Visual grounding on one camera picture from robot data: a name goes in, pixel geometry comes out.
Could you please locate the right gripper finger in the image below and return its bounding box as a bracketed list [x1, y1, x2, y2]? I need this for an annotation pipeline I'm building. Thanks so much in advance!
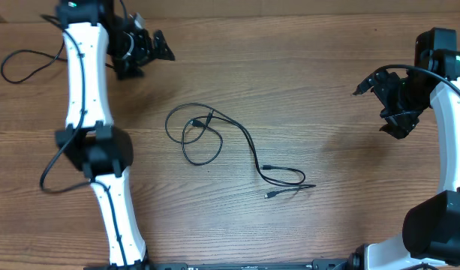
[353, 73, 378, 96]
[380, 111, 419, 140]

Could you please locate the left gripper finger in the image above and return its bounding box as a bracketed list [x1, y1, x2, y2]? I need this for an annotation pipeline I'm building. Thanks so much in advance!
[115, 64, 144, 80]
[152, 30, 176, 61]

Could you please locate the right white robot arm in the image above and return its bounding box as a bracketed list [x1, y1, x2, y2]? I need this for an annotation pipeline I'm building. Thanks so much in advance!
[336, 28, 460, 270]

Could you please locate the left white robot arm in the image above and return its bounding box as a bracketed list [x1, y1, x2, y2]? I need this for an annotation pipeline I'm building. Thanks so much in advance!
[48, 1, 175, 269]

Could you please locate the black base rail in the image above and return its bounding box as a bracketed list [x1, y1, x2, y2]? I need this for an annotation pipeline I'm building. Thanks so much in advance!
[84, 259, 347, 270]

